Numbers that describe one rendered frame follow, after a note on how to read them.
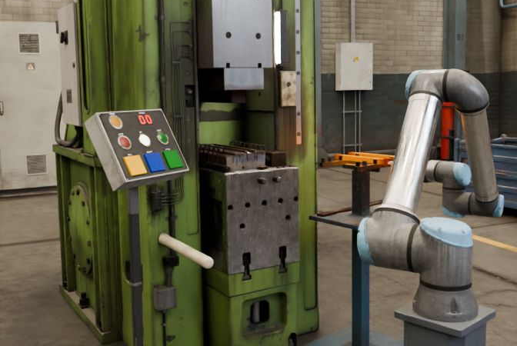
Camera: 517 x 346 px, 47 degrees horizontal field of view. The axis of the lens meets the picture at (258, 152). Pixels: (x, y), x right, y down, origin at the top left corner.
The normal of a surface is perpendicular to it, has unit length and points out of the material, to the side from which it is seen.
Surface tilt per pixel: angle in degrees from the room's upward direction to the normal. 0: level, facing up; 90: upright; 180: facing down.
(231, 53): 90
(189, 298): 90
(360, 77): 90
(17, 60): 90
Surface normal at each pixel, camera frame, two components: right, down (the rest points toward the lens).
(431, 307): -0.64, -0.25
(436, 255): -0.56, 0.10
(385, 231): -0.45, -0.52
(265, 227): 0.52, 0.08
